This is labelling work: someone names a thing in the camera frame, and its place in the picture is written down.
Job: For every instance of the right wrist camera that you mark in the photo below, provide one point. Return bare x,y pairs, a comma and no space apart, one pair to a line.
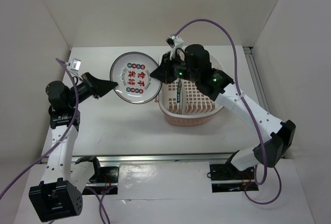
174,42

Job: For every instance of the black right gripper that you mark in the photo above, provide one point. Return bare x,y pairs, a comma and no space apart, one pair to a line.
163,72

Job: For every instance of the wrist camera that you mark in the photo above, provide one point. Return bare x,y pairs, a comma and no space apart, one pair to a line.
75,65
174,42

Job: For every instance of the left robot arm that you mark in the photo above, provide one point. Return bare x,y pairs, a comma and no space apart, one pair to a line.
59,193

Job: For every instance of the white and pink dish rack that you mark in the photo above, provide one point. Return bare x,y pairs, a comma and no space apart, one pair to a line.
198,99

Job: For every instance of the aluminium front rail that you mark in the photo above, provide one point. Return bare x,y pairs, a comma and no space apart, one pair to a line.
163,157

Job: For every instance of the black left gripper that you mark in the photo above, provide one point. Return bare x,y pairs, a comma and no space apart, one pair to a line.
99,87

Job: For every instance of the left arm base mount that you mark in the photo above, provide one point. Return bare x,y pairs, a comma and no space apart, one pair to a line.
106,182

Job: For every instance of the plate with red characters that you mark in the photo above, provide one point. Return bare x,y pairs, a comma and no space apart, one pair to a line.
132,72

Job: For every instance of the aluminium side rail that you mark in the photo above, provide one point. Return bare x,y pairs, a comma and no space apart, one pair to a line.
255,78

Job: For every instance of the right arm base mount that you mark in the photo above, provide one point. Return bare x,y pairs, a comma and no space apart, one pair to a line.
224,179

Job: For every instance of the plate with dark blue rim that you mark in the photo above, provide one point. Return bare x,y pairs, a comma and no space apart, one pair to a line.
179,97

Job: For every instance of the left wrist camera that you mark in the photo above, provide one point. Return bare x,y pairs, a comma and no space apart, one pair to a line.
75,65

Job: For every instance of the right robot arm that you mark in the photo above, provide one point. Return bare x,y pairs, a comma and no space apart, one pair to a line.
275,136

